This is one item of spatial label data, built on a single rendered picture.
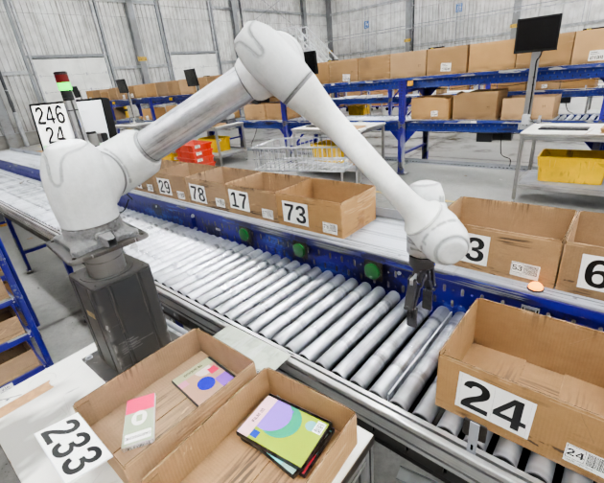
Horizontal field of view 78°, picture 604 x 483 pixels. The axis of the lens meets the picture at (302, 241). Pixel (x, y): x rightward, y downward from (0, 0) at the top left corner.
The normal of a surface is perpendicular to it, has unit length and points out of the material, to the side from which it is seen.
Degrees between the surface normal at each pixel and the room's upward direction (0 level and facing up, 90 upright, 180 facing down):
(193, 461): 88
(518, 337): 89
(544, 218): 90
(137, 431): 0
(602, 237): 89
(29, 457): 0
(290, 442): 0
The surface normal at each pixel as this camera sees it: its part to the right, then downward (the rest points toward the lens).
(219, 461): -0.10, -0.91
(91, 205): 0.63, 0.30
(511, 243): -0.64, 0.37
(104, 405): 0.77, 0.18
